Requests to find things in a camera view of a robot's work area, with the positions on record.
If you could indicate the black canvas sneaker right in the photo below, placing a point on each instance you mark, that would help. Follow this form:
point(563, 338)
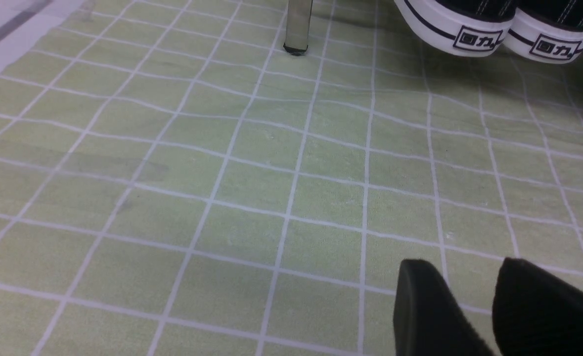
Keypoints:
point(547, 31)

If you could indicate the steel shoe rack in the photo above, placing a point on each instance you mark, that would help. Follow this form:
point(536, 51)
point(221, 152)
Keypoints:
point(296, 42)

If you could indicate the black canvas sneaker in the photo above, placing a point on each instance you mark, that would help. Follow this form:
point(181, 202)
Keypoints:
point(465, 28)
point(547, 31)

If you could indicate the black canvas sneaker left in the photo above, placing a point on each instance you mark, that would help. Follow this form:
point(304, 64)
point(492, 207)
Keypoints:
point(465, 28)

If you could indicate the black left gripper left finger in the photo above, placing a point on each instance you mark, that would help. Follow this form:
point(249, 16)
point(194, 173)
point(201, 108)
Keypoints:
point(427, 319)

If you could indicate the green checked tablecloth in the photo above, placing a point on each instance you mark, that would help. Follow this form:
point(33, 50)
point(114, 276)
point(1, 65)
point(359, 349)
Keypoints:
point(173, 183)

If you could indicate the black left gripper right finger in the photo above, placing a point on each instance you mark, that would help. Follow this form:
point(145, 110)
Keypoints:
point(535, 313)

